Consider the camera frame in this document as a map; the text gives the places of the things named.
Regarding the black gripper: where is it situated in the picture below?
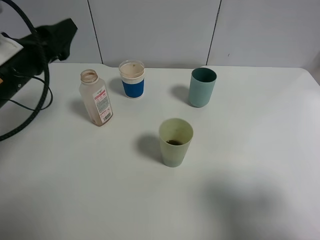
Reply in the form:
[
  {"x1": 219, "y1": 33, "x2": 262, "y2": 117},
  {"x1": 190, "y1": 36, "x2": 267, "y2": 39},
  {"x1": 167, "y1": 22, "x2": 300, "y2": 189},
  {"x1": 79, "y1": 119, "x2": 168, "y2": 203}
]
[{"x1": 0, "y1": 18, "x2": 78, "y2": 107}]

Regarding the clear plastic drink bottle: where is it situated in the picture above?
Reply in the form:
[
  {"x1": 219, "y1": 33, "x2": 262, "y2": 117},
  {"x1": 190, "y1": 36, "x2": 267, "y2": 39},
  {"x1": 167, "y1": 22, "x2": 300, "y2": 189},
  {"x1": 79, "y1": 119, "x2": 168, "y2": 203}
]
[{"x1": 79, "y1": 69, "x2": 113, "y2": 127}]

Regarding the teal plastic cup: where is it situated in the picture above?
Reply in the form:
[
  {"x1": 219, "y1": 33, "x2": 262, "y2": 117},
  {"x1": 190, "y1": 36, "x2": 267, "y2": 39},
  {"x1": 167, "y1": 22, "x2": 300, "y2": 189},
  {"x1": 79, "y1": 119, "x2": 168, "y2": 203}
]
[{"x1": 188, "y1": 67, "x2": 217, "y2": 108}]

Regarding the light green plastic cup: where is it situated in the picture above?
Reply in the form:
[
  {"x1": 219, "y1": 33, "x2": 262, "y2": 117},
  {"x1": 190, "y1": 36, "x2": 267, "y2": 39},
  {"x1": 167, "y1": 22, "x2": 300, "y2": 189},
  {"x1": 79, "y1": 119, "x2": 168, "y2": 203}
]
[{"x1": 158, "y1": 118, "x2": 194, "y2": 168}]

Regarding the thick black cable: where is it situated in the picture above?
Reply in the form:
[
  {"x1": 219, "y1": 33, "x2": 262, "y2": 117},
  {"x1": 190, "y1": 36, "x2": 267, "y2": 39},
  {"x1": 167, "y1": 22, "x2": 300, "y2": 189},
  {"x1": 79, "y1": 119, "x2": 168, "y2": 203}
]
[{"x1": 0, "y1": 0, "x2": 51, "y2": 142}]

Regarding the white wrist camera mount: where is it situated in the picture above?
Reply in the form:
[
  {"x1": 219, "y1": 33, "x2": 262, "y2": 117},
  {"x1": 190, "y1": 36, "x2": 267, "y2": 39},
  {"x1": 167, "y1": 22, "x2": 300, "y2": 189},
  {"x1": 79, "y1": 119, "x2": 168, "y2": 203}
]
[{"x1": 0, "y1": 33, "x2": 24, "y2": 66}]

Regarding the thin black cable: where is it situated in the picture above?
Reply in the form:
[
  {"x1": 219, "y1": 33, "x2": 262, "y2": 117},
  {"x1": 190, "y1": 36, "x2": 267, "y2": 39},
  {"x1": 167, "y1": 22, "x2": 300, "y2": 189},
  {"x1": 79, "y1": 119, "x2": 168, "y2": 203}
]
[{"x1": 0, "y1": 74, "x2": 54, "y2": 111}]

